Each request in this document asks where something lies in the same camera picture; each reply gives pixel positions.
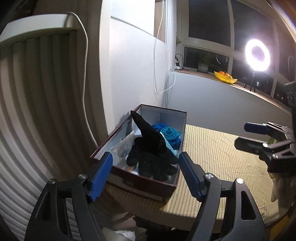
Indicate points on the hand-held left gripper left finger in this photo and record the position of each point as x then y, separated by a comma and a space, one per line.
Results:
100, 177

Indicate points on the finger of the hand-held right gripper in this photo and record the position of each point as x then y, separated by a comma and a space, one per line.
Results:
254, 128
249, 144

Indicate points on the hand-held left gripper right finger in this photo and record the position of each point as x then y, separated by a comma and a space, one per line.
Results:
189, 177

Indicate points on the blue cloth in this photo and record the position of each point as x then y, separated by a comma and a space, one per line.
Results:
176, 141

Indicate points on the white plastic packet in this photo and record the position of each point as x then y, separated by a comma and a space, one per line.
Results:
123, 146

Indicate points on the black knit glove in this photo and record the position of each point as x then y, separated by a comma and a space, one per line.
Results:
152, 164

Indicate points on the maroon cardboard box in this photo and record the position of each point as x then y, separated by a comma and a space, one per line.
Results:
143, 187

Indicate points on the teal collapsible funnel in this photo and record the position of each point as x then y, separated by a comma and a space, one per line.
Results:
167, 132

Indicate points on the black fuzzy sock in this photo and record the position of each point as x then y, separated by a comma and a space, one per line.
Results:
148, 134

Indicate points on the person's right hand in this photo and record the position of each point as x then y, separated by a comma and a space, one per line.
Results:
278, 190

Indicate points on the striped beige bed cover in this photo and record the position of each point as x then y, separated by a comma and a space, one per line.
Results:
219, 162

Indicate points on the black tripod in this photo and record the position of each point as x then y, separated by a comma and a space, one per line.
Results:
252, 81

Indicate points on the yellow fruit bowl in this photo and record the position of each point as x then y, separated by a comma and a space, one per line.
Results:
225, 79

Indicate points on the potted plant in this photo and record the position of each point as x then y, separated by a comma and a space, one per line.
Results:
203, 68

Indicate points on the white power strip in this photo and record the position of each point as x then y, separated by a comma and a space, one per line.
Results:
177, 68

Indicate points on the white ribbed radiator cover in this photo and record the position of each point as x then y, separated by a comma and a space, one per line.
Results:
34, 104

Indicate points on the black power adapter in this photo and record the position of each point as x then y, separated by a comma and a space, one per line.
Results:
177, 63

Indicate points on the white window frame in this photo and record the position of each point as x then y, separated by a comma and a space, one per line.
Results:
232, 27

